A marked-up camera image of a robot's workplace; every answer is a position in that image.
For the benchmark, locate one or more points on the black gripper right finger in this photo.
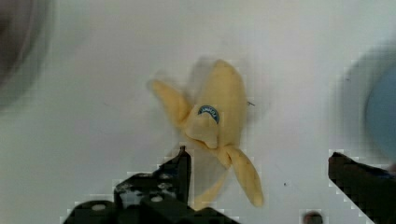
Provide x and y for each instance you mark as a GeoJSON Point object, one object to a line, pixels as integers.
{"type": "Point", "coordinates": [371, 189]}

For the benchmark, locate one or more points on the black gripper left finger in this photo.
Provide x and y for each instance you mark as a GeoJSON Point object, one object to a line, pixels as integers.
{"type": "Point", "coordinates": [171, 179]}

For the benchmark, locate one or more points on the peeled plush banana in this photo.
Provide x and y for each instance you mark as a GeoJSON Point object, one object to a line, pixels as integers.
{"type": "Point", "coordinates": [215, 121]}

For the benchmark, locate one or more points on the blue cup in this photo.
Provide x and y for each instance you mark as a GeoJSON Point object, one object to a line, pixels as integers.
{"type": "Point", "coordinates": [368, 106]}

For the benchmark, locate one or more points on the grey oval plate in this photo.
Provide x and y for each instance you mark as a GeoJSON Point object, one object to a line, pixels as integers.
{"type": "Point", "coordinates": [25, 34]}

